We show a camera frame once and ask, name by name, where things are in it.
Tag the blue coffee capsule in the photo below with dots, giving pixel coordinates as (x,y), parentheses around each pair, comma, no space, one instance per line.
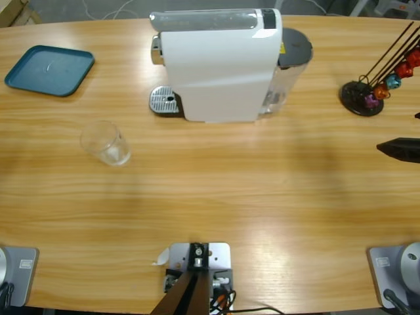
(392,82)

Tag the red coffee capsule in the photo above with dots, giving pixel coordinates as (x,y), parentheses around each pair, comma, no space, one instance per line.
(414,57)
(403,69)

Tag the teal plastic tray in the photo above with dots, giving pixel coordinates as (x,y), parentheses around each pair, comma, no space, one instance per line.
(49,70)

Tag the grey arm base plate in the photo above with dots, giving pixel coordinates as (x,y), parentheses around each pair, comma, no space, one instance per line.
(393,272)
(23,275)

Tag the purple coffee capsule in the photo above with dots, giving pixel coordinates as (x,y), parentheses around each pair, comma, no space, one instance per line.
(370,100)

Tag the white plastic furniture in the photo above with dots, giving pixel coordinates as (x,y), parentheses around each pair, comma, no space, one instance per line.
(384,6)

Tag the black capsule holder with rods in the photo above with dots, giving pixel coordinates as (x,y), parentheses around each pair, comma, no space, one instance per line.
(352,98)

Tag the clear glass cup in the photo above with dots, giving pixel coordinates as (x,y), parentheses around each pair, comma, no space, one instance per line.
(106,144)

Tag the white capsule coffee machine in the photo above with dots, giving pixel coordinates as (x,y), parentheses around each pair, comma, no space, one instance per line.
(216,75)

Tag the white paper tag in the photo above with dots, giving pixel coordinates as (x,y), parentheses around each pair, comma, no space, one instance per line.
(162,257)

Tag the dark camera post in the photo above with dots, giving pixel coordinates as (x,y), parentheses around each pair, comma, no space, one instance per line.
(187,288)

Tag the clear water tank dark lid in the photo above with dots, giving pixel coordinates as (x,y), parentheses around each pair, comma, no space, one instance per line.
(295,46)

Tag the cardboard box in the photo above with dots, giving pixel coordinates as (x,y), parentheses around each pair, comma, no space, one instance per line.
(16,11)

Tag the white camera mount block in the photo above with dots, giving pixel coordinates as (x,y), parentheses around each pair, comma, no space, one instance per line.
(218,256)

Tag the orange coffee capsule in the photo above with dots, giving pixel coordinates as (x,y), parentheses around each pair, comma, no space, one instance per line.
(381,92)

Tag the metal grate drip tray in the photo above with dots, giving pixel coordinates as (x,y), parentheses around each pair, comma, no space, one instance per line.
(162,98)

